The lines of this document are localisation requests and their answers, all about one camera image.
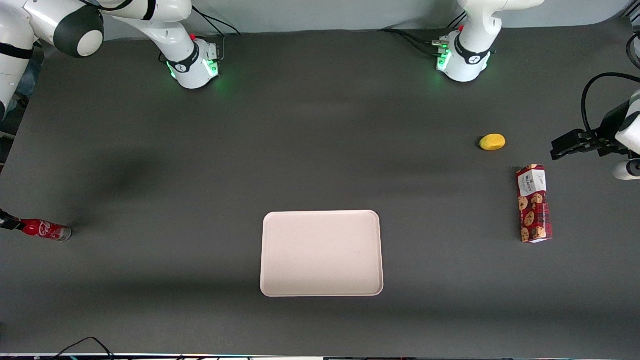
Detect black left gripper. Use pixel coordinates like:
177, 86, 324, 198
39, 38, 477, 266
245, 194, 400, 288
550, 100, 632, 162

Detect red coke bottle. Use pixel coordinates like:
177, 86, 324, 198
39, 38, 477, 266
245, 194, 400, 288
19, 218, 73, 243

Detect beige rectangular plastic tray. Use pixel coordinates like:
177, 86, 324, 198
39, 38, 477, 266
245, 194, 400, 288
260, 210, 385, 298

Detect red cookie box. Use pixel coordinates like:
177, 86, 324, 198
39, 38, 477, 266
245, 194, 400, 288
515, 164, 554, 244

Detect yellow lemon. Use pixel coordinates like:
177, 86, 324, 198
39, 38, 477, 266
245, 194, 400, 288
478, 133, 507, 152

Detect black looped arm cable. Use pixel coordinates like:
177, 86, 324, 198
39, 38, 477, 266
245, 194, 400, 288
581, 72, 640, 139

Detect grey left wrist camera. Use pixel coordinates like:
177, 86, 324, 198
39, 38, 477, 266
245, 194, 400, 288
613, 159, 640, 181

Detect black curved cable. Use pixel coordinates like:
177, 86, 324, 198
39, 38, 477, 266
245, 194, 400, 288
626, 32, 640, 69

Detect thin black cable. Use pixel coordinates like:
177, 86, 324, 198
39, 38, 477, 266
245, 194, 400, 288
49, 336, 116, 360

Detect black left arm base cables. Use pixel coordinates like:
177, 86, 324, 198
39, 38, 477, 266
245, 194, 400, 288
378, 28, 447, 56

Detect black arm base cables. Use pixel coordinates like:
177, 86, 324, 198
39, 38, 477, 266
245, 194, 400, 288
189, 8, 242, 62
378, 28, 447, 56

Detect black right arm base cables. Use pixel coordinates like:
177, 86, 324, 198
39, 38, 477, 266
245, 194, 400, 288
189, 8, 242, 62

